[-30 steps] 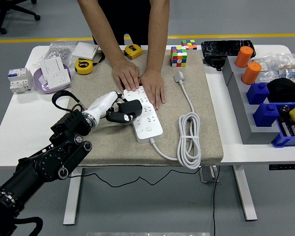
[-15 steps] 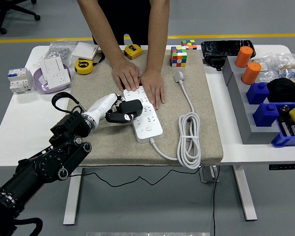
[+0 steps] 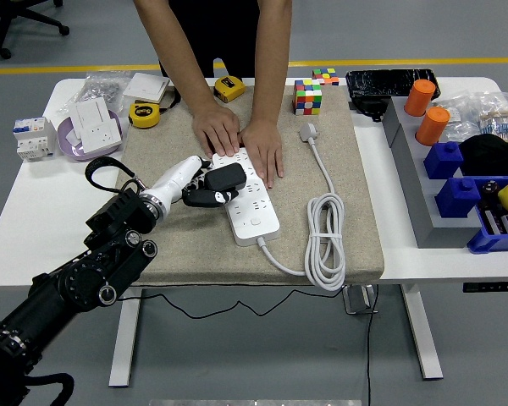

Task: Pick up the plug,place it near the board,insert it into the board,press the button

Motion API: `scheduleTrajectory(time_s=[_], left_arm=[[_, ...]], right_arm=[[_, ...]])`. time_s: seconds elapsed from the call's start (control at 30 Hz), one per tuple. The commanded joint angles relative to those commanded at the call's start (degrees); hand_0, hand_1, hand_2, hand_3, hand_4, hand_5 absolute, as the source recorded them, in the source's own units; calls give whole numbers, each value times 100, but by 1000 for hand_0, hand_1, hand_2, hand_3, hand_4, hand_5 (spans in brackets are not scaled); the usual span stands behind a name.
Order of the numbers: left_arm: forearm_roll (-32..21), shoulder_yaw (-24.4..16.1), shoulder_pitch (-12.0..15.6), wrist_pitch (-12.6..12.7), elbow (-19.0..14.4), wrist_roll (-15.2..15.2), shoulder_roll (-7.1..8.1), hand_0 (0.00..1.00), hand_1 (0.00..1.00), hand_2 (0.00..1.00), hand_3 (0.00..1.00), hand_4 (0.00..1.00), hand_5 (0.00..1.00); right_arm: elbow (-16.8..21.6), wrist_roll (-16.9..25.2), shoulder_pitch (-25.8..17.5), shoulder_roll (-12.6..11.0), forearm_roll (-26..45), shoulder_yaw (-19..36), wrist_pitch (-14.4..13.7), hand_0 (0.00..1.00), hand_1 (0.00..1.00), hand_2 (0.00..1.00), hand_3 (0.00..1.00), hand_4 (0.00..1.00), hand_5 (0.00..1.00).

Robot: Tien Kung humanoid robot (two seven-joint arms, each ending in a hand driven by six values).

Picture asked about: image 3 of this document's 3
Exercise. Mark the white table leg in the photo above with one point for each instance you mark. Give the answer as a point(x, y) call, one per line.
point(427, 359)
point(120, 372)

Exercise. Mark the person's right forearm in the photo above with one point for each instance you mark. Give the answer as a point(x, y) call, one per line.
point(173, 51)

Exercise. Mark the person's left forearm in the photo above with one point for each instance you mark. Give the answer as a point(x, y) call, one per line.
point(271, 63)

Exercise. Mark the person's right hand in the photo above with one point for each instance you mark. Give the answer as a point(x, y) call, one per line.
point(218, 127)

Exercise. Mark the clear bag of resistors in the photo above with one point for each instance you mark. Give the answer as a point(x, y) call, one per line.
point(497, 118)

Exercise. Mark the black glossy tray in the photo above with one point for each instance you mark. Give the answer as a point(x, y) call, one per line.
point(385, 82)

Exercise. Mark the white circuit breaker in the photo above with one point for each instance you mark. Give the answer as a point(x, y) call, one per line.
point(34, 137)

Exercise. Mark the small black device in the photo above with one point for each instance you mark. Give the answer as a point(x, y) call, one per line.
point(368, 108)

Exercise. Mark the black power adapter plug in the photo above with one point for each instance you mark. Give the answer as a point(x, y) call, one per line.
point(226, 175)

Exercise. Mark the black table control panel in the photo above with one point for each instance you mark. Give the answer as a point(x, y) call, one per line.
point(493, 286)

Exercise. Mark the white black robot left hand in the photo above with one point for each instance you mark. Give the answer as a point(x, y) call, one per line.
point(175, 177)

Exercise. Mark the round yellow tape measure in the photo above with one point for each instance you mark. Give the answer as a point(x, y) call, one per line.
point(144, 115)

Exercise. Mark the purple bowl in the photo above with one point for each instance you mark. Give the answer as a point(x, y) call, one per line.
point(70, 148)

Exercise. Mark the metal bracket under table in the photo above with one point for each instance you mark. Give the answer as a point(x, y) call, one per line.
point(357, 300)

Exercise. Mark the small dark round cap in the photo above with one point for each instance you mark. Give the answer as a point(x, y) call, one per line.
point(489, 189)

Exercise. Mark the blue block with knob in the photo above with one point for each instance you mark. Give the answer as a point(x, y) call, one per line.
point(457, 201)
point(442, 160)

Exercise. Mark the grey stepped block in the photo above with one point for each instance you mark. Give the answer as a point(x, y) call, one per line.
point(423, 203)

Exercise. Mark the large colourful puzzle cube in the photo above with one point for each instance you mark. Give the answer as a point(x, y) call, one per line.
point(307, 97)

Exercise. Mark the white wall switch panel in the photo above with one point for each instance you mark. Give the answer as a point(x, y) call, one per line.
point(91, 112)

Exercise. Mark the person's left hand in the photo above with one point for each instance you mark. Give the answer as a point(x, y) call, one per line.
point(264, 146)

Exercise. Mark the black office chair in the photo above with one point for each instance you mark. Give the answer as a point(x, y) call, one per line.
point(1, 34)

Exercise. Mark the clear bag of screws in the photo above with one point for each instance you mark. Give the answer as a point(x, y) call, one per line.
point(101, 86)

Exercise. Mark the square yellow tape measure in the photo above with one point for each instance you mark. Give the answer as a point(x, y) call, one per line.
point(229, 88)

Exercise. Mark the white power strip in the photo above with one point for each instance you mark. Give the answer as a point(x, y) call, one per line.
point(254, 211)

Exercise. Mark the small colourful puzzle cube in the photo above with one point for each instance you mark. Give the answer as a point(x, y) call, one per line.
point(325, 76)

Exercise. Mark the orange cylinder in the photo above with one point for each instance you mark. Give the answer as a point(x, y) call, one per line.
point(419, 97)
point(432, 127)

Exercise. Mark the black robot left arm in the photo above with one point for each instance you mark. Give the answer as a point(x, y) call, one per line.
point(80, 279)

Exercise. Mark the clear plastic bag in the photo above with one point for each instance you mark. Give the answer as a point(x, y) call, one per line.
point(459, 112)

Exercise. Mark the blue plastic bin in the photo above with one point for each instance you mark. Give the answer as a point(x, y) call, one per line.
point(495, 243)

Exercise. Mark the white wall socket panel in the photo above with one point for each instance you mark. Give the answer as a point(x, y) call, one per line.
point(103, 135)

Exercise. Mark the white flat switch box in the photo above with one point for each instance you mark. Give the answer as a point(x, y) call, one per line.
point(146, 86)

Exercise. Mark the beige fabric mat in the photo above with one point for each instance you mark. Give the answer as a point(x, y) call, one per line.
point(360, 211)

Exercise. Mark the black cloth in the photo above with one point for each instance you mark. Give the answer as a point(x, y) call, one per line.
point(491, 154)

